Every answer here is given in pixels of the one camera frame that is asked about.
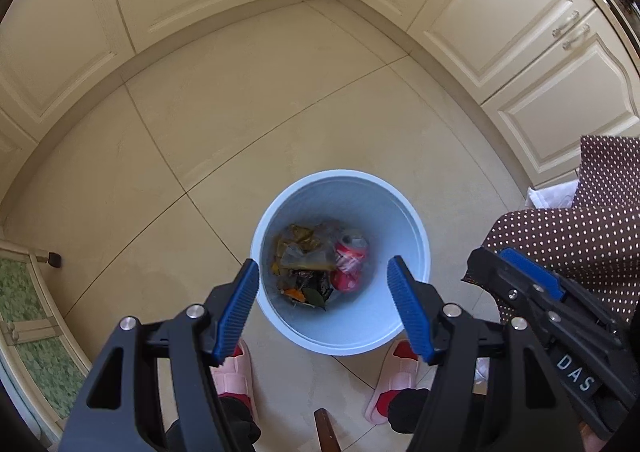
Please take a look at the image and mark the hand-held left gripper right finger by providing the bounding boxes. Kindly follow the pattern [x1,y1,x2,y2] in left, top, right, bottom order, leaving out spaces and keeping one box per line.
[387,255,583,452]

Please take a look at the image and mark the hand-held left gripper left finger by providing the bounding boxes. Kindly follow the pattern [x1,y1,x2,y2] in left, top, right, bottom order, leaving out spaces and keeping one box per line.
[60,258,260,452]

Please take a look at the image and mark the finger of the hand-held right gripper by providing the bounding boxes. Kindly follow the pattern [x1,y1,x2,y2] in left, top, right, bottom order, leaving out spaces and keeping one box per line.
[467,247,561,318]
[500,248,568,300]

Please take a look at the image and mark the dark wilted leaves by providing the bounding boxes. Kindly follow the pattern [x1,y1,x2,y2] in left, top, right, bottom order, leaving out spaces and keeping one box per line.
[281,271,335,311]

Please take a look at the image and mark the red soda can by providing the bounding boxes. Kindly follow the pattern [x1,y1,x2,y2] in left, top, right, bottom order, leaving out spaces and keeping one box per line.
[330,230,371,294]

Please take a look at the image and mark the light blue plastic bin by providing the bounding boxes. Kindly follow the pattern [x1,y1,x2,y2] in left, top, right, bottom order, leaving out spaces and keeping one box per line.
[251,170,431,357]

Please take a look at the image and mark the brown dotted garment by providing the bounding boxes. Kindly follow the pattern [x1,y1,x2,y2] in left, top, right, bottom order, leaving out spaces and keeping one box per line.
[462,136,640,329]

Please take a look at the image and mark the orange peel scrap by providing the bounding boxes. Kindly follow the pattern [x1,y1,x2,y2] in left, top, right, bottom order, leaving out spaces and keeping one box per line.
[271,259,303,297]

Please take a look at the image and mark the pink slipper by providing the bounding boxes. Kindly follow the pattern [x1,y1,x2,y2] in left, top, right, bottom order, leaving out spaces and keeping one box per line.
[364,339,422,426]
[209,338,259,425]

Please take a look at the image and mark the white cloth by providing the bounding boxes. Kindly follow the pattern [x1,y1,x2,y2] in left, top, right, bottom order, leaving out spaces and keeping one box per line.
[524,176,582,211]

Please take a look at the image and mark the person's right leg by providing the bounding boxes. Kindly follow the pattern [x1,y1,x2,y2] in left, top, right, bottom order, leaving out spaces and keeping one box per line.
[386,387,432,434]

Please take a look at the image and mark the person's leg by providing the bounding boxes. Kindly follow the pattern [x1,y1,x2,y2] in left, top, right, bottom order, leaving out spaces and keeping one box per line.
[386,387,432,434]
[166,393,262,452]

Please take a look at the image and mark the person's left leg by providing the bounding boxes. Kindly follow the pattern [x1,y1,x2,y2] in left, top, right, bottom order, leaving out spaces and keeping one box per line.
[166,393,262,452]

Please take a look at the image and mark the wooden chair leg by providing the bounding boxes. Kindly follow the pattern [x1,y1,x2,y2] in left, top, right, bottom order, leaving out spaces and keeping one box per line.
[313,408,342,452]

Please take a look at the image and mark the clear cabinet handle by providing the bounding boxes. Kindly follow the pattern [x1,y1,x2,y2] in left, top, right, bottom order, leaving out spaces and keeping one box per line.
[561,24,592,51]
[551,10,582,37]

